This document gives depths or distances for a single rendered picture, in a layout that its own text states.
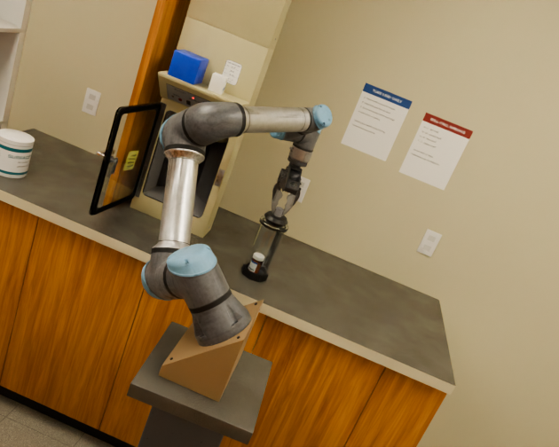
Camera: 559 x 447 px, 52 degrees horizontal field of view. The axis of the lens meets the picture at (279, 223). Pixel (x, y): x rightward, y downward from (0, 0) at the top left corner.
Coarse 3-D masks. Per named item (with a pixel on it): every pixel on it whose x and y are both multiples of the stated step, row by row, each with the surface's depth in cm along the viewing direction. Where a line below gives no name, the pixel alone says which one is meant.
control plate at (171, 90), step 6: (168, 84) 203; (168, 90) 207; (174, 90) 205; (180, 90) 204; (168, 96) 210; (174, 96) 208; (180, 96) 206; (186, 96) 205; (192, 96) 204; (180, 102) 210; (192, 102) 207; (198, 102) 206
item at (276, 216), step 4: (276, 208) 205; (280, 208) 205; (268, 212) 206; (276, 212) 205; (280, 212) 205; (268, 216) 204; (272, 216) 204; (276, 216) 205; (280, 216) 206; (284, 216) 208; (268, 220) 204; (272, 220) 203; (276, 220) 203; (280, 220) 204; (284, 220) 205; (272, 224) 204; (276, 224) 204; (280, 224) 204; (284, 224) 204
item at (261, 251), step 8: (264, 216) 209; (264, 232) 205; (272, 232) 204; (280, 232) 204; (256, 240) 207; (264, 240) 205; (272, 240) 205; (280, 240) 209; (256, 248) 207; (264, 248) 206; (272, 248) 207; (248, 256) 211; (256, 256) 208; (264, 256) 208; (272, 256) 209; (248, 264) 210; (256, 264) 209; (264, 264) 209; (256, 272) 210; (264, 272) 211
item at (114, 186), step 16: (144, 112) 203; (112, 128) 188; (128, 128) 197; (144, 128) 208; (128, 144) 202; (144, 144) 214; (128, 160) 208; (112, 176) 201; (128, 176) 214; (96, 192) 195; (112, 192) 207; (128, 192) 220
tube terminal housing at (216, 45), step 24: (192, 24) 205; (192, 48) 207; (216, 48) 206; (240, 48) 204; (264, 48) 203; (216, 72) 208; (240, 72) 206; (264, 72) 213; (240, 96) 209; (240, 144) 225; (144, 192) 229; (216, 192) 222
